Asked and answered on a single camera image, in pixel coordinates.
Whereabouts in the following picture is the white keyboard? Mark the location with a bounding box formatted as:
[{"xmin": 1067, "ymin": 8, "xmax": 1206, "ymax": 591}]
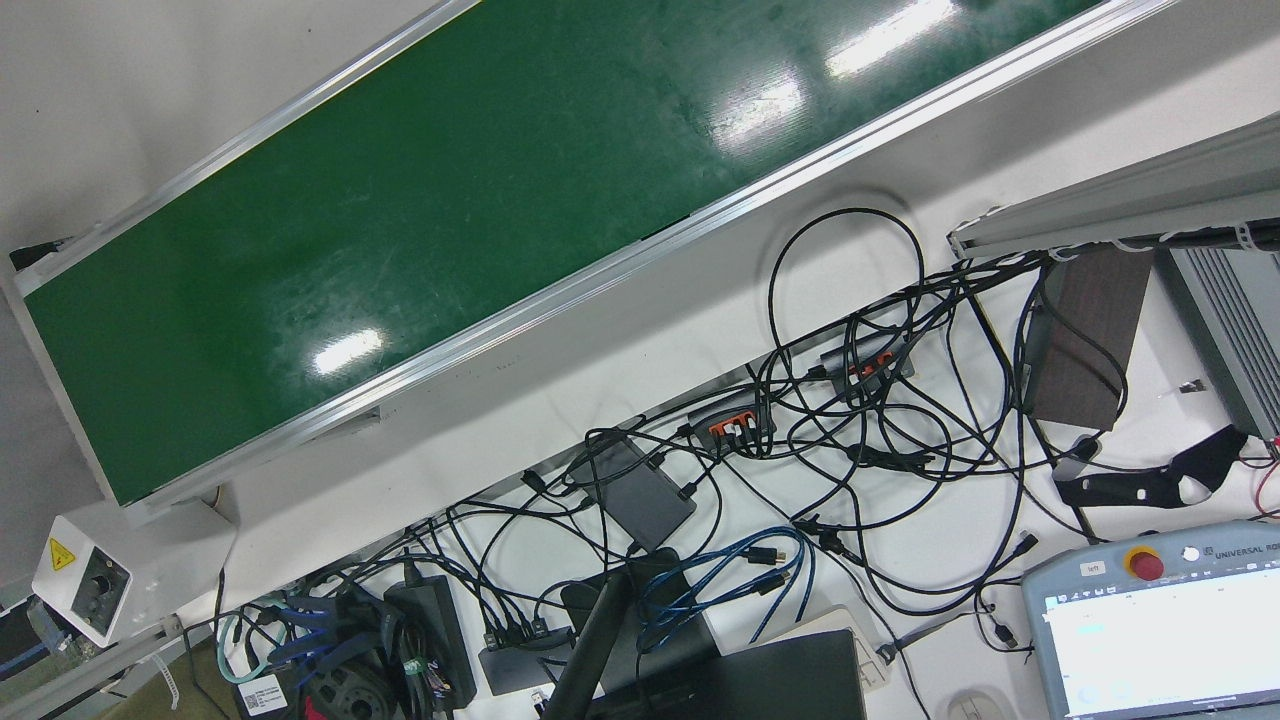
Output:
[{"xmin": 770, "ymin": 605, "xmax": 891, "ymax": 691}]

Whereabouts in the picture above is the red wire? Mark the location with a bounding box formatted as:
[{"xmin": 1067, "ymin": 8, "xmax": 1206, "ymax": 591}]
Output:
[{"xmin": 1240, "ymin": 435, "xmax": 1280, "ymax": 521}]

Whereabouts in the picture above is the white conveyor control box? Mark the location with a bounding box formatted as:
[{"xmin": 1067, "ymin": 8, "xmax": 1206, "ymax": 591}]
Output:
[{"xmin": 30, "ymin": 498, "xmax": 239, "ymax": 649}]

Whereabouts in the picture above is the black looped cable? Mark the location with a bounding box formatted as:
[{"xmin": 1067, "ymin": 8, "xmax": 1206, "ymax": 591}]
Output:
[{"xmin": 768, "ymin": 208, "xmax": 926, "ymax": 401}]

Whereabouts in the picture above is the white QR code label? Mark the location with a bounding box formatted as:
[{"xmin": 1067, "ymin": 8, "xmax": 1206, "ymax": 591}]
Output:
[{"xmin": 238, "ymin": 675, "xmax": 291, "ymax": 716}]

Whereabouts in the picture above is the black flat bracket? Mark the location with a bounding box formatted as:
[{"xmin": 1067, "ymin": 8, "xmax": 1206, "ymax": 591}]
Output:
[{"xmin": 1053, "ymin": 425, "xmax": 1249, "ymax": 511}]

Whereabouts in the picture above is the black orange USB hub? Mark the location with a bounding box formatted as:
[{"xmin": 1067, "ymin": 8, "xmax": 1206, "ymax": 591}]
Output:
[
  {"xmin": 688, "ymin": 392, "xmax": 776, "ymax": 451},
  {"xmin": 820, "ymin": 335, "xmax": 916, "ymax": 391}
]

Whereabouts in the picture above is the aluminium profile beam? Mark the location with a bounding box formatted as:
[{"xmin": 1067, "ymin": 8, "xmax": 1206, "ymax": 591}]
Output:
[{"xmin": 948, "ymin": 112, "xmax": 1280, "ymax": 261}]

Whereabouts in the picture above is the black power adapter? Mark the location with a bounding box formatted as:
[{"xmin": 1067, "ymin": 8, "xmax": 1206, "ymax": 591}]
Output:
[{"xmin": 385, "ymin": 575, "xmax": 478, "ymax": 711}]

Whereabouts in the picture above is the grey ribbed metal device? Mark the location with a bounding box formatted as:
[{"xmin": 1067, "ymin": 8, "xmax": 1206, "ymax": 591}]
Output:
[{"xmin": 1155, "ymin": 245, "xmax": 1280, "ymax": 441}]

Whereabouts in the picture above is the aluminium frame rail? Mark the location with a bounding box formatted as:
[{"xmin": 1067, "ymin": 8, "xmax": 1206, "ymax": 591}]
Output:
[{"xmin": 0, "ymin": 615, "xmax": 186, "ymax": 720}]

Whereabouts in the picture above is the grey teach pendant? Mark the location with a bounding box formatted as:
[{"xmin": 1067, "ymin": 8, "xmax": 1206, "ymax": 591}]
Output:
[{"xmin": 1020, "ymin": 520, "xmax": 1280, "ymax": 720}]

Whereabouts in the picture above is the brown wooden block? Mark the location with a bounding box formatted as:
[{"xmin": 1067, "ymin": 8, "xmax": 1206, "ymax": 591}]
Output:
[{"xmin": 1025, "ymin": 248, "xmax": 1153, "ymax": 431}]

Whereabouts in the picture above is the white zip tie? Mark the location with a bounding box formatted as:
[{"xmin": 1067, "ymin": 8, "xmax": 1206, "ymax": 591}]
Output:
[{"xmin": 150, "ymin": 650, "xmax": 181, "ymax": 711}]

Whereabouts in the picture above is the teal cable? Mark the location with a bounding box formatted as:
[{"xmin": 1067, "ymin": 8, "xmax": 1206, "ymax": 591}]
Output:
[{"xmin": 215, "ymin": 610, "xmax": 271, "ymax": 686}]

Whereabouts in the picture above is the green conveyor belt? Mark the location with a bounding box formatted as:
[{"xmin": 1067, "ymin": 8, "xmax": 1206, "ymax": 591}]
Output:
[{"xmin": 0, "ymin": 0, "xmax": 1191, "ymax": 529}]

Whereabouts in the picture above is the black metal flange disc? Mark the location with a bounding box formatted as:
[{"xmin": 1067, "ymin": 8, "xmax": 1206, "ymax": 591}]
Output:
[{"xmin": 300, "ymin": 660, "xmax": 396, "ymax": 720}]

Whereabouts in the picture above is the white mouse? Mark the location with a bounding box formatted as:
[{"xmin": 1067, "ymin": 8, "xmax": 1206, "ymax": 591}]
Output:
[{"xmin": 945, "ymin": 688, "xmax": 1006, "ymax": 720}]

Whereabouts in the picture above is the grey flat box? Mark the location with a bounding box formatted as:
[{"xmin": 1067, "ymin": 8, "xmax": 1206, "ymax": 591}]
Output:
[{"xmin": 580, "ymin": 435, "xmax": 698, "ymax": 553}]

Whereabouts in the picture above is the black monitor stand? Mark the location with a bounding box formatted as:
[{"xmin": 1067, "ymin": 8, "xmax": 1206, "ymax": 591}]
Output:
[{"xmin": 543, "ymin": 548, "xmax": 723, "ymax": 720}]

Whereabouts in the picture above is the black port hub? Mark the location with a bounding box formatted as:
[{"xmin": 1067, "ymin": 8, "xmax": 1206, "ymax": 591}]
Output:
[{"xmin": 478, "ymin": 625, "xmax": 576, "ymax": 696}]

